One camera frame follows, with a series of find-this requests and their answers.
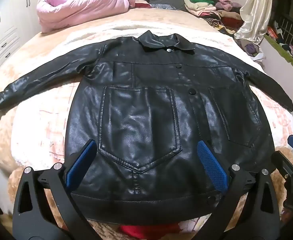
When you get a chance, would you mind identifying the red cloth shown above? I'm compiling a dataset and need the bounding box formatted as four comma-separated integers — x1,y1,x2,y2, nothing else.
119,224,179,240

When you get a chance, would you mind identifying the cream satin curtain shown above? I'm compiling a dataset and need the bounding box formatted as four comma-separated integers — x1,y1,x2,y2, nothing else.
234,0,279,45

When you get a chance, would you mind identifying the white wardrobe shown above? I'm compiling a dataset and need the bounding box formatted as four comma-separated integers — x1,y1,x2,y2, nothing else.
0,0,42,63

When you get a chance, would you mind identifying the brown plush blanket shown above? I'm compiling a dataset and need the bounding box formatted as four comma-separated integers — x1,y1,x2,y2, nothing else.
2,146,293,240

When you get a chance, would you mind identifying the black leather jacket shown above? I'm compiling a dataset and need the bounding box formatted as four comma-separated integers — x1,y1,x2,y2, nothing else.
0,30,293,222

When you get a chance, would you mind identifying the white orange printed blanket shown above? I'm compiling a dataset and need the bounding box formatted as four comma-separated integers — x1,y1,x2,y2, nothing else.
0,21,293,173

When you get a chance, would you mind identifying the pink quilted duvet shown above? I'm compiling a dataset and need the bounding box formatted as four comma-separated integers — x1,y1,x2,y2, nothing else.
37,0,130,33

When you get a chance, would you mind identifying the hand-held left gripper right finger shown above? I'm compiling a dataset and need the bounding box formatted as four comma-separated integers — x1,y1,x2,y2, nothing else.
196,140,284,240

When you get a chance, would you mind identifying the pile of folded clothes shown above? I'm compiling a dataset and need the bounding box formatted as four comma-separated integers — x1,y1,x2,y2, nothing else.
183,0,247,34

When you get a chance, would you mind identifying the beige bed cover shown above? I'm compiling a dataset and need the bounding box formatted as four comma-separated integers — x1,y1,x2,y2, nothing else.
19,6,227,45

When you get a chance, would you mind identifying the black lattice crate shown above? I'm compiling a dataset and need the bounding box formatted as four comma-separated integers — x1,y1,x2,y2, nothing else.
271,12,293,68

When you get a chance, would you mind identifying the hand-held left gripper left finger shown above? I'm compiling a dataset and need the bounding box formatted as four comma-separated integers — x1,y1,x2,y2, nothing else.
13,139,104,240

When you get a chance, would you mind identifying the blue patterned cloth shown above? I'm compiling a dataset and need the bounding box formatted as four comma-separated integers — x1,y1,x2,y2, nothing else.
150,3,179,11

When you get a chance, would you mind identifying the plastic bag of clothes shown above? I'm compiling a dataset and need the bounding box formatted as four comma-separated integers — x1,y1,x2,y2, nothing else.
236,39,264,61

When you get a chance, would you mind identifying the green cloth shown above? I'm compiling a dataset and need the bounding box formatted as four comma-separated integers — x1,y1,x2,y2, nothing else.
264,34,293,77

